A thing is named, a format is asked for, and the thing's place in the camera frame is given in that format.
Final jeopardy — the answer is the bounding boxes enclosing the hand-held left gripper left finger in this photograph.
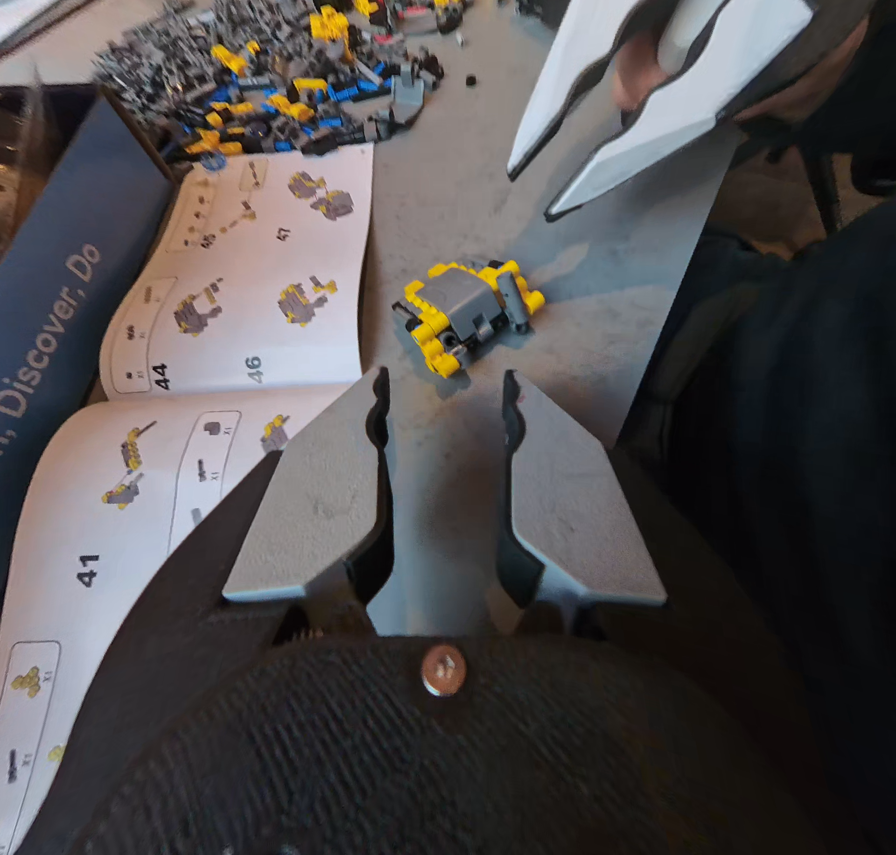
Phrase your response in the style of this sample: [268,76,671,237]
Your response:
[222,367,395,632]

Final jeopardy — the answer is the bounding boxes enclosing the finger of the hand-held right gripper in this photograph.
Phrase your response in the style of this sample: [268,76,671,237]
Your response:
[506,0,702,182]
[545,0,818,224]

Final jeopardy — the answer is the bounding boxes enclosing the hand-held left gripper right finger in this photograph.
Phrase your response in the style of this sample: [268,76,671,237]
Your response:
[489,368,668,612]

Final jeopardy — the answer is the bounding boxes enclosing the yellow grey brick assembly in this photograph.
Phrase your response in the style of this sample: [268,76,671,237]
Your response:
[391,258,547,380]

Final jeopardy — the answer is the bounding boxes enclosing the grey desk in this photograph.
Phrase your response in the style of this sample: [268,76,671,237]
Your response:
[0,0,744,639]

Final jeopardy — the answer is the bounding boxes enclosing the person's right hand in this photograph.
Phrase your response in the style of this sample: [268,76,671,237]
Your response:
[728,18,872,126]

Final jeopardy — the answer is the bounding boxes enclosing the person's dark clothing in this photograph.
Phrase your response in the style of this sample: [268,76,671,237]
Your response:
[616,193,896,855]

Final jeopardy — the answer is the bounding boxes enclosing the open instruction booklet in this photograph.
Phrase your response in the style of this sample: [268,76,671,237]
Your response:
[0,142,377,855]

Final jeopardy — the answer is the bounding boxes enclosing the pile of small building bricks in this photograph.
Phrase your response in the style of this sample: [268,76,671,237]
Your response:
[91,0,449,171]

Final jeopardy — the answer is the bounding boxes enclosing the dark blue cardboard box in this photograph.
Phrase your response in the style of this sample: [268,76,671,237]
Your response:
[0,87,177,593]

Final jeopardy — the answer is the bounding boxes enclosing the clear plastic bag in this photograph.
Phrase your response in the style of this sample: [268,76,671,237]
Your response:
[0,85,95,257]

